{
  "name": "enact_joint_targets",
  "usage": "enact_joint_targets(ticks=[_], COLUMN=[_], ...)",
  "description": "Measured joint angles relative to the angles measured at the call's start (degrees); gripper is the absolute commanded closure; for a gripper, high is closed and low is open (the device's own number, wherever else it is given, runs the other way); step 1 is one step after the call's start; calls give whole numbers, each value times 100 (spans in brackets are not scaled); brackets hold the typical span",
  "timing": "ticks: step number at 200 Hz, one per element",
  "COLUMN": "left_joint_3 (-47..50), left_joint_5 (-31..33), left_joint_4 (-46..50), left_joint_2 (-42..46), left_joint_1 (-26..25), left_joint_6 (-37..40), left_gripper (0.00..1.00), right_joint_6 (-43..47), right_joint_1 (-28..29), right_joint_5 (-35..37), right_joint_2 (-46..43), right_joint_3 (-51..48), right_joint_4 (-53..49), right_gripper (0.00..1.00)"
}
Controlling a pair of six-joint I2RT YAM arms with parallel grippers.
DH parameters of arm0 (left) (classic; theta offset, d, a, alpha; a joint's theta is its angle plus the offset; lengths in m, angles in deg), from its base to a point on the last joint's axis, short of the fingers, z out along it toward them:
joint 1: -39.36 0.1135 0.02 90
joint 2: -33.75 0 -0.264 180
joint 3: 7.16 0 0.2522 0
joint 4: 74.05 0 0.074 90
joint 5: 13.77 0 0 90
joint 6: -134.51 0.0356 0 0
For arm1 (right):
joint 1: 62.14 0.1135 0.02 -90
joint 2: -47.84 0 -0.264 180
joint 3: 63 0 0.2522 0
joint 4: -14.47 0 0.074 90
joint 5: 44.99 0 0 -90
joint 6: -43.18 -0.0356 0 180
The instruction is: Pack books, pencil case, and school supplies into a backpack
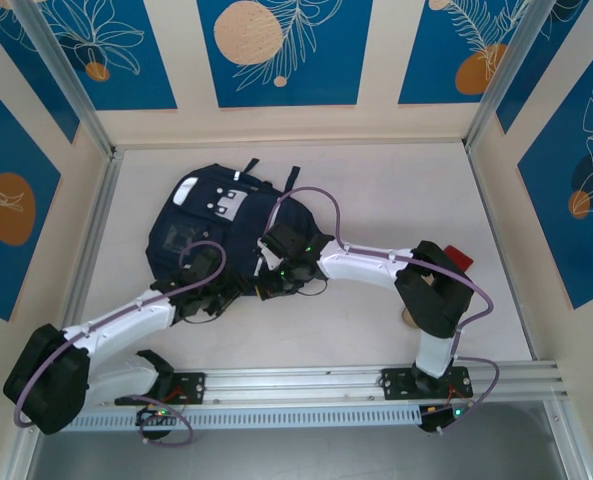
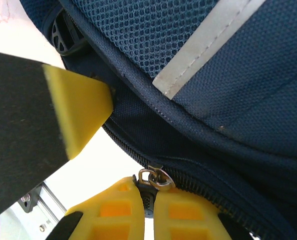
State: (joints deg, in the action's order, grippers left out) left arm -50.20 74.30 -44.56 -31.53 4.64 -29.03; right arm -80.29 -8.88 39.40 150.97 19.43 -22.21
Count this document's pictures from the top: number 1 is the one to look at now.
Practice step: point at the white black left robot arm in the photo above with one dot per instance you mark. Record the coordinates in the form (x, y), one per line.
(126, 320)

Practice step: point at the aluminium frame post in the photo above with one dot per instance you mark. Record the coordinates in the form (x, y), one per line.
(18, 450)
(571, 445)
(506, 75)
(61, 75)

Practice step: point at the red flat case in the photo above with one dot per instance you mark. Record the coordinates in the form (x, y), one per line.
(461, 260)

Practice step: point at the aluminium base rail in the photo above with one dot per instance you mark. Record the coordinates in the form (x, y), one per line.
(296, 382)

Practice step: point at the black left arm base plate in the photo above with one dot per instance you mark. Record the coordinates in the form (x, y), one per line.
(193, 387)

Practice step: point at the navy blue backpack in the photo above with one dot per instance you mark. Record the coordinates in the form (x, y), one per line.
(201, 210)

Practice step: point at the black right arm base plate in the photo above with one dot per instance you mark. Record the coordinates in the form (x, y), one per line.
(396, 382)

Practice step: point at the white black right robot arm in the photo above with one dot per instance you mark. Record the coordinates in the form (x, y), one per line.
(366, 262)

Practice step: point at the small controller board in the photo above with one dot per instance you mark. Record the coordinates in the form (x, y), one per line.
(446, 417)
(156, 415)

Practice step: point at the aluminium side rail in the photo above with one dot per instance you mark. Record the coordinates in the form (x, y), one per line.
(501, 250)
(101, 225)

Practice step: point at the beige cylindrical pencil case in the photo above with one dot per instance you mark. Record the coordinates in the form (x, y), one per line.
(407, 317)

